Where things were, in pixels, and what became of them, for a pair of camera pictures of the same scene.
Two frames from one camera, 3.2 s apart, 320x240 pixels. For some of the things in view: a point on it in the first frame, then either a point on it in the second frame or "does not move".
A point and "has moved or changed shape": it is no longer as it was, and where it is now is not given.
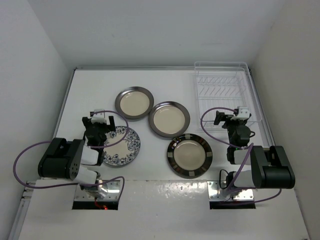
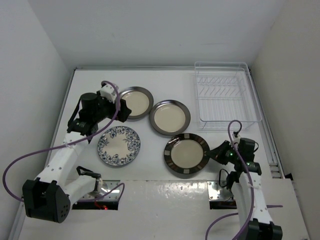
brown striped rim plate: x=189 y=156 has moved or changed shape
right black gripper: x=228 y=121 to x=217 y=153
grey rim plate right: x=169 y=119 does not move
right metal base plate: x=216 y=193 does not move
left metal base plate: x=113 y=194 does not move
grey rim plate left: x=134 y=102 does not move
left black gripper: x=87 y=122 to x=123 y=112
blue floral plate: x=124 y=153 does not move
